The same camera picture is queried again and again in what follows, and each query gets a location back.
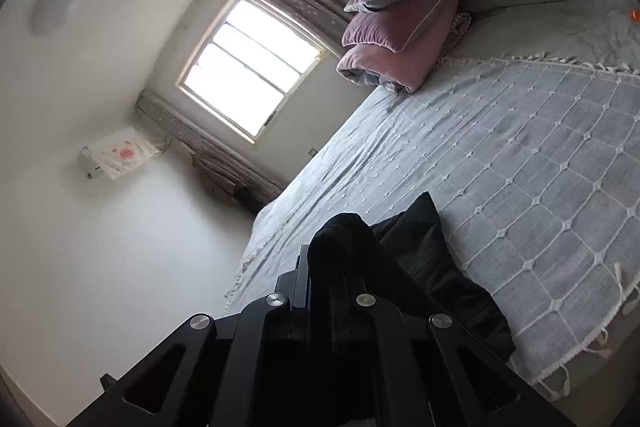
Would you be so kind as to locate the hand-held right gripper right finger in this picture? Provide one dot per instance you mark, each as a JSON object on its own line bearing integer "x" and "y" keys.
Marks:
{"x": 360, "y": 322}

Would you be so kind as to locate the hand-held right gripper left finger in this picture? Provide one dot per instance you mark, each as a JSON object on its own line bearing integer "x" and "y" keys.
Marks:
{"x": 295, "y": 292}

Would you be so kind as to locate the black long coat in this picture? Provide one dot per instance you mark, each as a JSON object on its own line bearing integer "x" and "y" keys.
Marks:
{"x": 425, "y": 257}

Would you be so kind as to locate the covered air conditioner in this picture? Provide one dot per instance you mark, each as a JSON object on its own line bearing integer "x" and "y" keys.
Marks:
{"x": 120, "y": 152}

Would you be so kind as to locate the window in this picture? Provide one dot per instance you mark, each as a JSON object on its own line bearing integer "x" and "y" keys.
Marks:
{"x": 250, "y": 62}

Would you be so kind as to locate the folded pink quilt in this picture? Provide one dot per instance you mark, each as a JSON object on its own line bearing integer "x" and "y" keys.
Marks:
{"x": 390, "y": 67}

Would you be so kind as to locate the pink velvet pillow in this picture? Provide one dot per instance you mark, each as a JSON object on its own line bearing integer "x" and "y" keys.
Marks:
{"x": 390, "y": 27}

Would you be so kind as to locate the crocheted cushion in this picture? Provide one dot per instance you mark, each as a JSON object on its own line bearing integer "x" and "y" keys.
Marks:
{"x": 460, "y": 29}

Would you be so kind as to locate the bed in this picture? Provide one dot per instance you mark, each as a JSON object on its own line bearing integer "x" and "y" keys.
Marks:
{"x": 550, "y": 32}

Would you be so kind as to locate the round ceiling lamp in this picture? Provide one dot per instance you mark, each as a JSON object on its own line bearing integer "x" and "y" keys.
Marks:
{"x": 54, "y": 7}

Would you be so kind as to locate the small orange packet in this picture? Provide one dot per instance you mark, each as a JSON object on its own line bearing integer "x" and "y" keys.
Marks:
{"x": 636, "y": 15}

